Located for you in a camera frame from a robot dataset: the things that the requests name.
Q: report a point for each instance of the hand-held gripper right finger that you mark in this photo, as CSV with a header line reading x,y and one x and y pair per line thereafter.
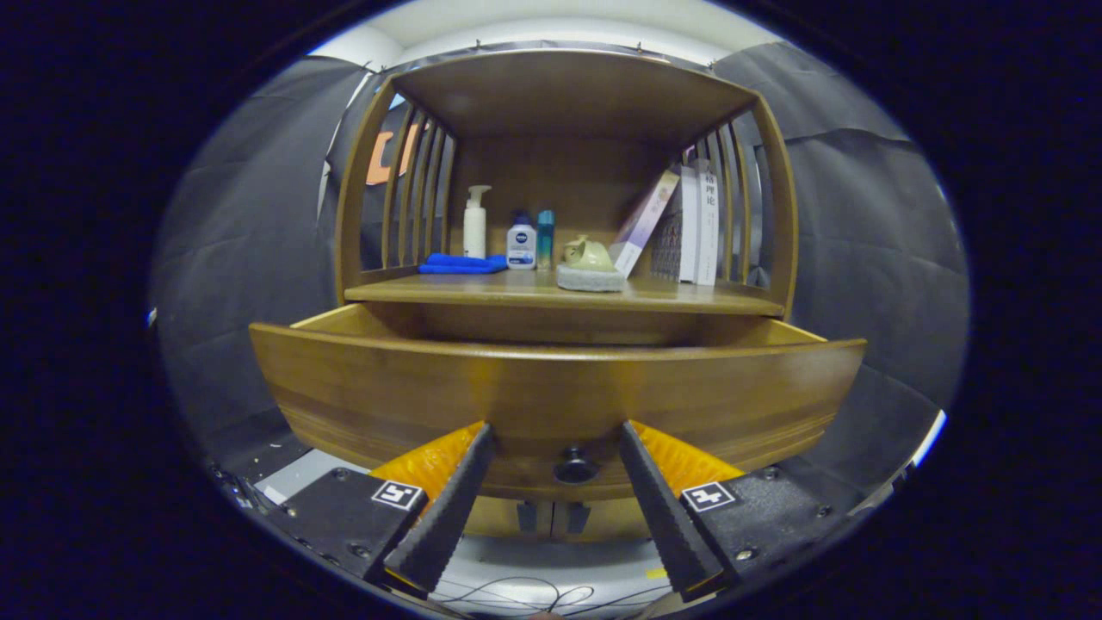
x,y
667,517

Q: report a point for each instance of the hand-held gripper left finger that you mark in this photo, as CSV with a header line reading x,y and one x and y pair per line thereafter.
x,y
448,525

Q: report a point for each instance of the wooden drawer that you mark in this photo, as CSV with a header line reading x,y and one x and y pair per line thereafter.
x,y
560,387

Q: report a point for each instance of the green scrubbing brush grey sponge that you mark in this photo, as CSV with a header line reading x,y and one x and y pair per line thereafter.
x,y
590,277

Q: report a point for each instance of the wooden countertop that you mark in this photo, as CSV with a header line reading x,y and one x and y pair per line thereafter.
x,y
508,290

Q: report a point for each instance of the wooden cabinet with slatted shelf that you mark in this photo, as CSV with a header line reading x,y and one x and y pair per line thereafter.
x,y
568,95

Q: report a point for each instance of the blue folded cloth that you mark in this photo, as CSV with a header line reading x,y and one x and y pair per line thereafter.
x,y
461,263

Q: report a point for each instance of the dark patterned book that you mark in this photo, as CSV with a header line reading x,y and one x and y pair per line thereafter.
x,y
667,250

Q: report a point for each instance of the white lotion bottle blue cap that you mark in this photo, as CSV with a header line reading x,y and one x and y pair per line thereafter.
x,y
521,245

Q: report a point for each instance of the plain white book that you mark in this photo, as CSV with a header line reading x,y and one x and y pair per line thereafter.
x,y
689,224

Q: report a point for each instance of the purple book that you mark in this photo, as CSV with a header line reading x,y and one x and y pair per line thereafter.
x,y
641,224

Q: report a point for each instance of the white pump bottle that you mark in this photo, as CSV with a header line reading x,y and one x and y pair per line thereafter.
x,y
474,232

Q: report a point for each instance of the white book with black lettering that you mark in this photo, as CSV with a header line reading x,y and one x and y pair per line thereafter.
x,y
708,224

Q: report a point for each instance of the blue translucent bottle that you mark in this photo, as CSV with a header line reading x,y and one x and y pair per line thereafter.
x,y
546,241

